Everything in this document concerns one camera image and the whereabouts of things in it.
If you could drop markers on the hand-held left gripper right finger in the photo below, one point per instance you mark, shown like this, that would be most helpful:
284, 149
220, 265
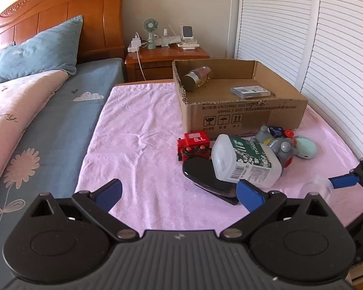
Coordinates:
250, 196

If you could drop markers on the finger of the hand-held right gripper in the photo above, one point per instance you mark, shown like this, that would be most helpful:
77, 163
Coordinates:
344, 181

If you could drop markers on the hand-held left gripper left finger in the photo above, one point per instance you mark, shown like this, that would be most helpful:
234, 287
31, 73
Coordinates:
109, 194

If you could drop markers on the transparent plastic cup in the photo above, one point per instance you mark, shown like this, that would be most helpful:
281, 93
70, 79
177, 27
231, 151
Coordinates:
317, 188

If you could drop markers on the white bottle with green label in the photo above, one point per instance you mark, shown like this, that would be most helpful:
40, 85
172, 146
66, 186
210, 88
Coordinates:
245, 160

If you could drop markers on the teal round toy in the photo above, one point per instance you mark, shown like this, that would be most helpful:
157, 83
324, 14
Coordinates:
305, 148

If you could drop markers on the black digital timer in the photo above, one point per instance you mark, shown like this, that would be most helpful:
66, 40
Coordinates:
199, 172

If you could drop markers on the grey elephant toy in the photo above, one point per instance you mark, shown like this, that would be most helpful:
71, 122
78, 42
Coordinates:
279, 146

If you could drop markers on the brown cardboard box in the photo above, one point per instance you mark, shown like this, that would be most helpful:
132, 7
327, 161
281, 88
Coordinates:
245, 111

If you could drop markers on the pink blanket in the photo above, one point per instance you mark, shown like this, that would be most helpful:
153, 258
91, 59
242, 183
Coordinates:
139, 133

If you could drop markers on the dark blue toy car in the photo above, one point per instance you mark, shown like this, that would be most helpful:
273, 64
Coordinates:
276, 131

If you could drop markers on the blue bed sheet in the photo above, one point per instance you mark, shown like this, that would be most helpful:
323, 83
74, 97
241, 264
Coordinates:
66, 117

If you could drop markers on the small grey flat box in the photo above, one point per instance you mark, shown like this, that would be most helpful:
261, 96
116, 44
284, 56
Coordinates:
250, 91

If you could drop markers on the pink duvet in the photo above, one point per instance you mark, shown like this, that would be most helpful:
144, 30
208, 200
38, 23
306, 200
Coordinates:
15, 108

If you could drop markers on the wide white louvered door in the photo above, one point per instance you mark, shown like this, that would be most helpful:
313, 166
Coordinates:
344, 51

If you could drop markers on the glass jar with metal lid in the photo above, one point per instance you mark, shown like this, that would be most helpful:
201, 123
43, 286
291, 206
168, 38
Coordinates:
196, 77

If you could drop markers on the wooden nightstand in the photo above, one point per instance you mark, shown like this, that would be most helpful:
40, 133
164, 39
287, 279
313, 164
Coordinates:
166, 60

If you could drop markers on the white power strip with charger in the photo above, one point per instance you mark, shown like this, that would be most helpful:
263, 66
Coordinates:
134, 45

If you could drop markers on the blue pillow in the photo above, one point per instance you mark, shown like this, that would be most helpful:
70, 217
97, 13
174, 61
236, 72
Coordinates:
39, 51

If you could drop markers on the small green desk fan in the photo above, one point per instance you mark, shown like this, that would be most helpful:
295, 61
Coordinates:
149, 28

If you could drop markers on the small screen on white stand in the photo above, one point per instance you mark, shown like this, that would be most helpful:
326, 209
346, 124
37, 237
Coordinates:
187, 33

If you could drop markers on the narrow white louvered door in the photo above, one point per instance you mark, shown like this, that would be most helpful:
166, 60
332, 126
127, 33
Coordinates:
272, 21

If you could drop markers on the wooden headboard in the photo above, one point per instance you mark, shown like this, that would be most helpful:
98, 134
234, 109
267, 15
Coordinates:
63, 0

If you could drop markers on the wooden bed frame edge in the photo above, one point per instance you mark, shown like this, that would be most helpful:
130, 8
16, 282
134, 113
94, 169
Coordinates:
145, 82

